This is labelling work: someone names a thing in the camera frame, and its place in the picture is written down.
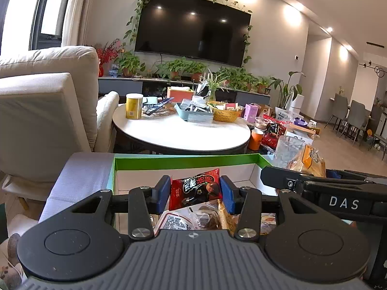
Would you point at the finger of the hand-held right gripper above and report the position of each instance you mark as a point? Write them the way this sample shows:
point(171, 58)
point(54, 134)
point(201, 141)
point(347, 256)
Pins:
point(332, 174)
point(278, 176)

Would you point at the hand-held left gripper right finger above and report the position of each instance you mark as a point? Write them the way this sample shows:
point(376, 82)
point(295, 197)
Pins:
point(226, 193)

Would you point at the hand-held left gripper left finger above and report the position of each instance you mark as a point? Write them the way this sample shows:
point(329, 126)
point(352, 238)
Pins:
point(164, 191)

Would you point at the orange clear bread packet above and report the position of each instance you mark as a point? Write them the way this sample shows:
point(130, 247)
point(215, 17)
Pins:
point(308, 158)

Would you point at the red chocolate snack packet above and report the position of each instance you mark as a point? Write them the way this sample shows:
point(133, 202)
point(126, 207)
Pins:
point(193, 188)

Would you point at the white red-print snack packet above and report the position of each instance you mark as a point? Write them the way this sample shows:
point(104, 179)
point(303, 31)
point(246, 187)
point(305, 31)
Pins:
point(174, 221)

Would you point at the green cardboard box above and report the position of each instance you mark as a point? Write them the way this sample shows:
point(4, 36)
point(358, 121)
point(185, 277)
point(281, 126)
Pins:
point(181, 163)

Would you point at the clear plastic jar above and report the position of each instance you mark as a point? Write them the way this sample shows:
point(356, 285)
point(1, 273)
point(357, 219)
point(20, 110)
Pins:
point(285, 151)

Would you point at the orange cup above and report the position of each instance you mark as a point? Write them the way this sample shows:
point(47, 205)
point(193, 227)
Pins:
point(256, 141)

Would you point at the red snack bag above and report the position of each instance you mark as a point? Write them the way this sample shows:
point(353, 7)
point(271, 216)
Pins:
point(273, 133)

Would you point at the orange snack packet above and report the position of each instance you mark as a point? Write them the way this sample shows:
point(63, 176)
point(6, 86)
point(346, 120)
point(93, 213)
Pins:
point(267, 222)

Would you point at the grey dining chair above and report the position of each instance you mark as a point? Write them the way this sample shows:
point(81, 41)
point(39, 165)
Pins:
point(356, 114)
point(379, 140)
point(338, 107)

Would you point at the round white table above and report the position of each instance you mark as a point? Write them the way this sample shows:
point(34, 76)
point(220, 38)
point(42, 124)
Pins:
point(181, 136)

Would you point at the purple bag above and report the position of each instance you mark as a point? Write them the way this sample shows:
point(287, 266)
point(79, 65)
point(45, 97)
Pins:
point(300, 122)

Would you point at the pink box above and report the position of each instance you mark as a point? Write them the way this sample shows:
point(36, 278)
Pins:
point(251, 111)

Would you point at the yellow wicker basket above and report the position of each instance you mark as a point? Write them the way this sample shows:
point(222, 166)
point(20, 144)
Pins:
point(226, 115)

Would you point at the blue plastic basket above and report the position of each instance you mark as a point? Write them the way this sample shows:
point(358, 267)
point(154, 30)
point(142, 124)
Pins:
point(196, 117)

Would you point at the pile of small dark packets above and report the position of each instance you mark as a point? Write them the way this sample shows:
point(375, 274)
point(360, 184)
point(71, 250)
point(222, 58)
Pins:
point(158, 107)

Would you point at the large leafy floor plant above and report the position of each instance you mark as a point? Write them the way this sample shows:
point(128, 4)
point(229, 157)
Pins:
point(285, 92)

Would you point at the lavender table cloth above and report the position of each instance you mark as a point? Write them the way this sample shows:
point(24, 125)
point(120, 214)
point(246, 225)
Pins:
point(78, 181)

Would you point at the yellow can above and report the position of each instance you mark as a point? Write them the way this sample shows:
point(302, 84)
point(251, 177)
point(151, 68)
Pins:
point(134, 107)

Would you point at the green potted plant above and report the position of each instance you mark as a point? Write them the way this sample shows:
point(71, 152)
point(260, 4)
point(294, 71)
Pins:
point(195, 69)
point(249, 81)
point(234, 77)
point(128, 63)
point(175, 66)
point(263, 85)

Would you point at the orange box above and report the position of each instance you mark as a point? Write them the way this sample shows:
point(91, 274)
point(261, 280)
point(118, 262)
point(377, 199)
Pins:
point(178, 94)

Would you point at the spider plant in glass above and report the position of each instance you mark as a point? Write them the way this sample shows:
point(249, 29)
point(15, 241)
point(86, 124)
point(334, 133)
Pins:
point(213, 84)

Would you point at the grey television cabinet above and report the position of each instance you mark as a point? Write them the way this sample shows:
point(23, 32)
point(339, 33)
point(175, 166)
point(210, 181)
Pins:
point(121, 86)

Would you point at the blue white vase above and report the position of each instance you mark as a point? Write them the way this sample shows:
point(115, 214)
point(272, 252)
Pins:
point(114, 71)

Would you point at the beige armchair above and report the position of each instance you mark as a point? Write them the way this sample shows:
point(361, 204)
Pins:
point(45, 111)

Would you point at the red flower plant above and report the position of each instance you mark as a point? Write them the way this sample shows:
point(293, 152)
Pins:
point(108, 53)

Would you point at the brown plush item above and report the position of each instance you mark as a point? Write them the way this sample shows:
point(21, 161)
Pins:
point(12, 259)

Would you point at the black television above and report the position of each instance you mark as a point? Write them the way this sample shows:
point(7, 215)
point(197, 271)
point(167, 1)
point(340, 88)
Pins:
point(193, 27)

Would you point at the white curtain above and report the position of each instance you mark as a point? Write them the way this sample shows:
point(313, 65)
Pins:
point(75, 12)

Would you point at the black framed window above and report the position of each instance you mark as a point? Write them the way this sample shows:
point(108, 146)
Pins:
point(50, 12)
point(6, 6)

